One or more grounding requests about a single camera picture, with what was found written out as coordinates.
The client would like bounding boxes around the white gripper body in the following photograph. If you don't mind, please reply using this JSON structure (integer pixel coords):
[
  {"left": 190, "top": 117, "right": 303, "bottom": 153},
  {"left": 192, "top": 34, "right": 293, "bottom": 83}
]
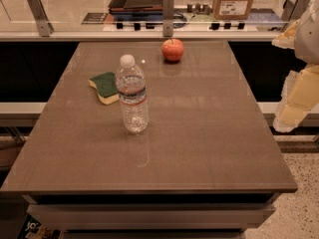
[{"left": 295, "top": 0, "right": 319, "bottom": 64}]

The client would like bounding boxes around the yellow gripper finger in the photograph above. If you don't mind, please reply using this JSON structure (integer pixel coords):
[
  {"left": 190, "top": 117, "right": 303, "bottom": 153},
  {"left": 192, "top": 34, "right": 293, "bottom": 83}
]
[
  {"left": 272, "top": 20, "right": 300, "bottom": 49},
  {"left": 273, "top": 64, "right": 319, "bottom": 132}
]

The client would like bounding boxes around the red apple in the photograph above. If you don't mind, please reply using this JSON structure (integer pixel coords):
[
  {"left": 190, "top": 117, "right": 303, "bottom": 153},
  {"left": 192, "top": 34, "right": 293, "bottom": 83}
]
[{"left": 161, "top": 39, "right": 184, "bottom": 62}]

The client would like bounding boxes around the clear plastic water bottle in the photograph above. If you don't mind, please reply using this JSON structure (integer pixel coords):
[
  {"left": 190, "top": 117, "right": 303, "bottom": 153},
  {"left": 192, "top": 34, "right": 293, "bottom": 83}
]
[{"left": 116, "top": 55, "right": 149, "bottom": 133}]

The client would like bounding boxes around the brown cardboard box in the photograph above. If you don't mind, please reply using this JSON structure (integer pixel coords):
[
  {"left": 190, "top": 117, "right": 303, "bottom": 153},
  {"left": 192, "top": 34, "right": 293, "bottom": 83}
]
[{"left": 213, "top": 0, "right": 253, "bottom": 20}]

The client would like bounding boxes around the dark tray stack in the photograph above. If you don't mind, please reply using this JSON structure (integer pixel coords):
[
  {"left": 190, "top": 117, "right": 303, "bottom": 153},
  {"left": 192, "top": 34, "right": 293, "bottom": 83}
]
[{"left": 108, "top": 0, "right": 173, "bottom": 16}]

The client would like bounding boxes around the green and yellow sponge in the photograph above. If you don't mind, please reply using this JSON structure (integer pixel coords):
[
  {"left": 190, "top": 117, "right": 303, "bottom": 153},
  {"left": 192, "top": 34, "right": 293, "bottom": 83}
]
[{"left": 89, "top": 72, "right": 119, "bottom": 105}]

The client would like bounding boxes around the grey table drawer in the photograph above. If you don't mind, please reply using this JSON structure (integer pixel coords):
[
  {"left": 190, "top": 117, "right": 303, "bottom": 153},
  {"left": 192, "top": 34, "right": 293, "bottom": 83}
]
[{"left": 28, "top": 204, "right": 275, "bottom": 231}]

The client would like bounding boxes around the printed bag under table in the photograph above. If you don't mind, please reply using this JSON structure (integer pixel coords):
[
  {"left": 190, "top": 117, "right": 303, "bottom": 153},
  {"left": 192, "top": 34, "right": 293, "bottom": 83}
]
[{"left": 17, "top": 215, "right": 62, "bottom": 239}]

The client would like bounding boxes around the right metal glass bracket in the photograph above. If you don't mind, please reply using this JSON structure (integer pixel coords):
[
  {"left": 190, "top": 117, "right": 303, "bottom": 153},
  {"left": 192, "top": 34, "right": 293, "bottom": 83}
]
[{"left": 281, "top": 0, "right": 310, "bottom": 29}]

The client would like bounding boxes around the metal glass bracket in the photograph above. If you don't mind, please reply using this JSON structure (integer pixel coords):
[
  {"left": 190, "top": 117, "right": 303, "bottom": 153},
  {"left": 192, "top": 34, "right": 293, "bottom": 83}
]
[
  {"left": 27, "top": 0, "right": 54, "bottom": 37},
  {"left": 162, "top": 0, "right": 174, "bottom": 37},
  {"left": 281, "top": 0, "right": 310, "bottom": 29}
]

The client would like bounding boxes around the middle metal glass bracket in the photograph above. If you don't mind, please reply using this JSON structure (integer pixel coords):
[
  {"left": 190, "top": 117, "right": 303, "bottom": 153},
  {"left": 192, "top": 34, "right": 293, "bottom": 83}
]
[{"left": 162, "top": 0, "right": 174, "bottom": 37}]

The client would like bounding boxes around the left metal glass bracket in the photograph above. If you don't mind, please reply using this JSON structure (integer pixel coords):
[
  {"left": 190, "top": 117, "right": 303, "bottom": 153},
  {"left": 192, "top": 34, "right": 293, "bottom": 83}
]
[{"left": 27, "top": 0, "right": 54, "bottom": 37}]

